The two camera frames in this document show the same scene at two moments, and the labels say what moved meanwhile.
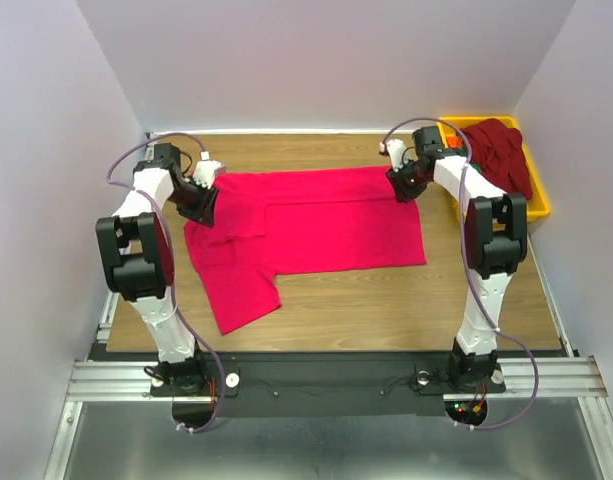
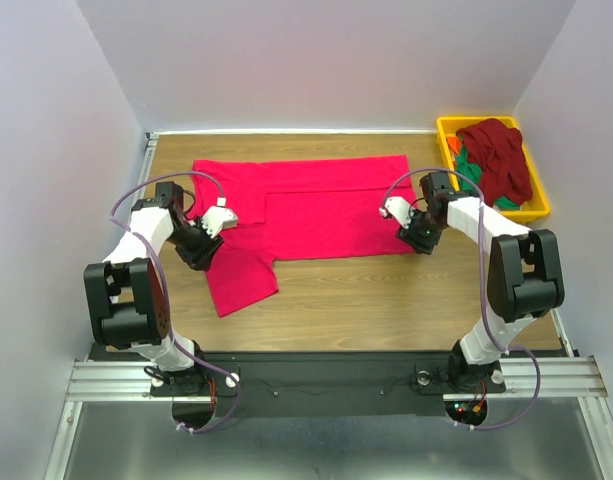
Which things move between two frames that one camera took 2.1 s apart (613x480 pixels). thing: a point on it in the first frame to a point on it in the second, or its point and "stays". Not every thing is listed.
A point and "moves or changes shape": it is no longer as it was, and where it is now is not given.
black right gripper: x=403 y=193 to x=419 y=244
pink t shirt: x=275 y=223 moves or changes shape
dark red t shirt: x=497 y=150 stays
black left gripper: x=205 y=211 to x=199 y=258
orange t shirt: x=453 y=142 stays
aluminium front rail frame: x=540 y=378 stays
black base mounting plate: x=332 y=384 stays
